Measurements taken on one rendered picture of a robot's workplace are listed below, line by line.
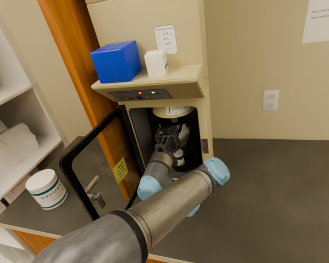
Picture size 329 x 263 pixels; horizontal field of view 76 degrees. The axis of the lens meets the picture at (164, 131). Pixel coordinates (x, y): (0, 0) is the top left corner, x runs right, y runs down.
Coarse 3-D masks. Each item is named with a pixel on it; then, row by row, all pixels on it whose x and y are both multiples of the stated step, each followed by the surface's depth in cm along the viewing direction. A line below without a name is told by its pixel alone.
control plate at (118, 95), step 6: (138, 90) 61; (144, 90) 61; (150, 90) 61; (156, 90) 61; (162, 90) 60; (114, 96) 68; (120, 96) 68; (126, 96) 67; (132, 96) 67; (138, 96) 67; (144, 96) 66; (150, 96) 66; (156, 96) 66; (168, 96) 65
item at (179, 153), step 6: (186, 120) 86; (162, 126) 86; (186, 126) 83; (180, 132) 82; (186, 144) 88; (180, 150) 88; (186, 150) 89; (174, 156) 90; (180, 156) 90; (186, 156) 91; (180, 162) 92; (186, 162) 92
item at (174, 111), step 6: (156, 108) 80; (162, 108) 77; (168, 108) 76; (174, 108) 76; (180, 108) 76; (186, 108) 77; (192, 108) 79; (156, 114) 80; (162, 114) 78; (168, 114) 77; (174, 114) 76; (180, 114) 76
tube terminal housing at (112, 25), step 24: (120, 0) 57; (144, 0) 56; (168, 0) 54; (192, 0) 53; (96, 24) 63; (120, 24) 61; (144, 24) 59; (168, 24) 58; (192, 24) 56; (144, 48) 63; (192, 48) 60
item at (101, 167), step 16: (112, 112) 73; (112, 128) 73; (96, 144) 66; (112, 144) 74; (80, 160) 60; (96, 160) 66; (112, 160) 74; (128, 160) 84; (80, 176) 61; (96, 176) 67; (112, 176) 75; (128, 176) 85; (96, 192) 67; (112, 192) 75; (128, 192) 86; (96, 208) 68; (112, 208) 76
